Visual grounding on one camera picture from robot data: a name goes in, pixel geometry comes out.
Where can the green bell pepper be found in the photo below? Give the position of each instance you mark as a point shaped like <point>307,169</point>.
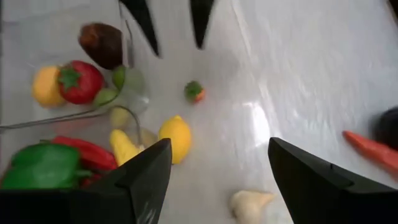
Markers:
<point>43,166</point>

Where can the dark purple onion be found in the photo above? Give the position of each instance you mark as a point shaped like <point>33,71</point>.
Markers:
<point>388,127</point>

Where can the yellow lemon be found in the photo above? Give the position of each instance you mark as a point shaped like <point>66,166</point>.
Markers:
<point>175,137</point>

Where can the dark green lime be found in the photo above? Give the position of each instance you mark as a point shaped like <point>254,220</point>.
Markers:
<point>119,77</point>

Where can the light green oval fruit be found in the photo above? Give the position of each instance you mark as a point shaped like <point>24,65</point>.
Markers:
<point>105,96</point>

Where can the orange-yellow mango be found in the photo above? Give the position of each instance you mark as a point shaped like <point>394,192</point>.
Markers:
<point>46,87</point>

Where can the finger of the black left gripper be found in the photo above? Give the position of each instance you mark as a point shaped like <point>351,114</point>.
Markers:
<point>141,18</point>
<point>200,21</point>

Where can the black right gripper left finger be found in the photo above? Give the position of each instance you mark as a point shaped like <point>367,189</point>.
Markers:
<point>124,199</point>

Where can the red tomato with green stem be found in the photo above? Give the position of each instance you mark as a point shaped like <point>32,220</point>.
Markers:
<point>82,84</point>

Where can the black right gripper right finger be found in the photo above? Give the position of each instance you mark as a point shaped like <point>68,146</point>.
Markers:
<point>317,193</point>

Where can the clear plastic bin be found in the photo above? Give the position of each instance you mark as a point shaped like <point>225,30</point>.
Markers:
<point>46,132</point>
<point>18,46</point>

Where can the dark red apple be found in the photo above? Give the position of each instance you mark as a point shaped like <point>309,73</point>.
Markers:
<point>101,45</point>

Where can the orange carrot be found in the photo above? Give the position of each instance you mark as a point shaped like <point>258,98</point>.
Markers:
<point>373,151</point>

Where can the white garlic bulb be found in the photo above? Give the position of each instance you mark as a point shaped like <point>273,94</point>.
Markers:
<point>248,205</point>

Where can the red bell pepper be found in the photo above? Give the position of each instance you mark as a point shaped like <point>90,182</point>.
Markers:
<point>93,154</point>

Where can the small green and red fruit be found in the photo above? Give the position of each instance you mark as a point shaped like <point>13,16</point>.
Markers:
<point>193,91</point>

